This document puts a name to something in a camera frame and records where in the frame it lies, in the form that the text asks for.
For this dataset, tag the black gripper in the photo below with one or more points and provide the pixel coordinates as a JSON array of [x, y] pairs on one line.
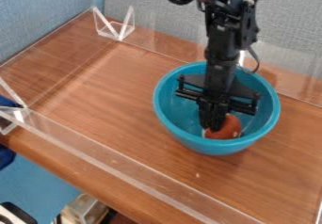
[[216, 90]]

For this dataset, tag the blue plastic bowl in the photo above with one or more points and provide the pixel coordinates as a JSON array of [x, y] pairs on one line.
[[177, 113]]

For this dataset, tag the brown and white mushroom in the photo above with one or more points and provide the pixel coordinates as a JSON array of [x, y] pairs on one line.
[[231, 129]]

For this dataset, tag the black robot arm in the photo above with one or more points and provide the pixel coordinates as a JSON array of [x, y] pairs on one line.
[[231, 28]]

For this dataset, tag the clear acrylic back barrier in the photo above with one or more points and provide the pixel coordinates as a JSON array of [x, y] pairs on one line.
[[291, 71]]

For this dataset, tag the clear acrylic barrier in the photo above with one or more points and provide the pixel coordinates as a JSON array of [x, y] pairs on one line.
[[143, 193], [291, 71]]

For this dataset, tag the clear acrylic front barrier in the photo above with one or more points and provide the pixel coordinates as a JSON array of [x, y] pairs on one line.
[[143, 193]]

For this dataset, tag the black and white object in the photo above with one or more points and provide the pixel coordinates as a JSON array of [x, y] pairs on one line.
[[12, 215]]

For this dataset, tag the clear acrylic corner bracket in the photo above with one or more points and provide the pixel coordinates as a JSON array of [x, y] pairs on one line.
[[111, 29]]

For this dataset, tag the metal frame under table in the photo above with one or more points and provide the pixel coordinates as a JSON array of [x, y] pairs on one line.
[[84, 210]]

